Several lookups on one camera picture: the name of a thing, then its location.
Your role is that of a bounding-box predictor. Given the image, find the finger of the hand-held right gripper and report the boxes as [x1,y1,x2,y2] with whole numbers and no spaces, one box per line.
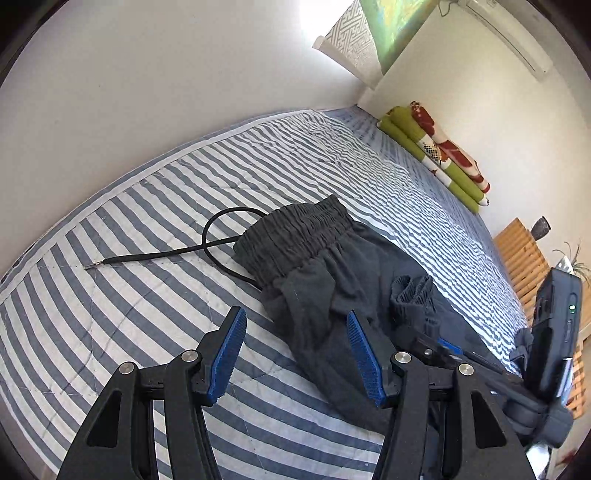
[462,349,506,376]
[406,336,462,367]

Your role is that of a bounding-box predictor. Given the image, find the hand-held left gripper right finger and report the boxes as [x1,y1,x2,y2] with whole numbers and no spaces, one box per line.
[346,310,539,480]

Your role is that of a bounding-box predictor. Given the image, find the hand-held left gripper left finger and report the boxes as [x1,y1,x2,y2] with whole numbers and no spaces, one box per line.
[55,306,247,480]

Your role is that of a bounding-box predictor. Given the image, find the dark grey pants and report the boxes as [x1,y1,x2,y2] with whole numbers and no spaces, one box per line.
[85,195,522,435]

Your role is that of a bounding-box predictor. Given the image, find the potted plant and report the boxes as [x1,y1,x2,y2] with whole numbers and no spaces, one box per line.
[551,240,591,282]

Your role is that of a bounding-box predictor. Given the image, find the wooden slatted bench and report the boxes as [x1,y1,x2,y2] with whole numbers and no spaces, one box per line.
[493,218,591,418]

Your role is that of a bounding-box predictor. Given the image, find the blue white striped quilt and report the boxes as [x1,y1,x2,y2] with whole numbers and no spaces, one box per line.
[0,107,529,480]

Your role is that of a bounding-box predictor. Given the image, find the folded green red blanket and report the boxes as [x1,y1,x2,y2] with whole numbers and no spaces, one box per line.
[378,100,491,215]

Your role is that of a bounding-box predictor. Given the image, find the white air conditioner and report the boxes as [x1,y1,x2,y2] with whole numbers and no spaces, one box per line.
[457,0,555,81]

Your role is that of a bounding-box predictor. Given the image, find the green patterned curtain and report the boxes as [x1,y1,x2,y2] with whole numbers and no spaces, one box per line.
[312,0,439,86]

